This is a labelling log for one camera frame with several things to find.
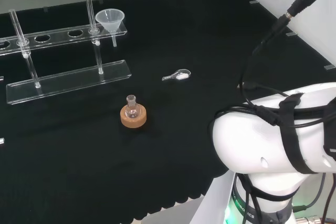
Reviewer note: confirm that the clear plastic funnel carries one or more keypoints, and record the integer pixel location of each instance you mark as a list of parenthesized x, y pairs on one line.
[(110, 19)]

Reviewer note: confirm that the clear acrylic funnel stand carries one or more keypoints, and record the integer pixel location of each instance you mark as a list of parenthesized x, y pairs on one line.
[(68, 82)]

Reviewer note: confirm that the small round-bottom glass flask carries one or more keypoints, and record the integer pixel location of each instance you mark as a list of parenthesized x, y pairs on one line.
[(132, 111)]

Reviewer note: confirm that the black bench cloth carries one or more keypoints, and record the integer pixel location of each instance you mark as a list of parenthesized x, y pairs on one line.
[(170, 142)]

